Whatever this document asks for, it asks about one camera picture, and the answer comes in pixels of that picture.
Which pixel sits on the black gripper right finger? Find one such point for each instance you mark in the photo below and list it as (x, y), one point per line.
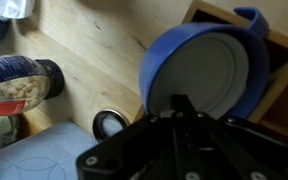
(191, 120)

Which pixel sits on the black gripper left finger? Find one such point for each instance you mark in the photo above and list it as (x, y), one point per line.
(178, 106)

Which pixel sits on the white saucer plate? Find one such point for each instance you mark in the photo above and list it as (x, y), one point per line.
(200, 73)

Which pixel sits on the navy-labelled peanut jar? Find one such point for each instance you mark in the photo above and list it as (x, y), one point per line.
(17, 86)

